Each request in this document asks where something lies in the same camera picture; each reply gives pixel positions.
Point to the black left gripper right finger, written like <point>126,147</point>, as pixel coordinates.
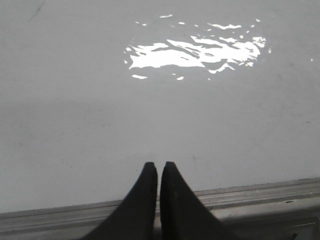
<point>182,215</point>

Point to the white whiteboard with aluminium frame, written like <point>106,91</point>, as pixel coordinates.
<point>90,90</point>

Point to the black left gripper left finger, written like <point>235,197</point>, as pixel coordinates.
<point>134,218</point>

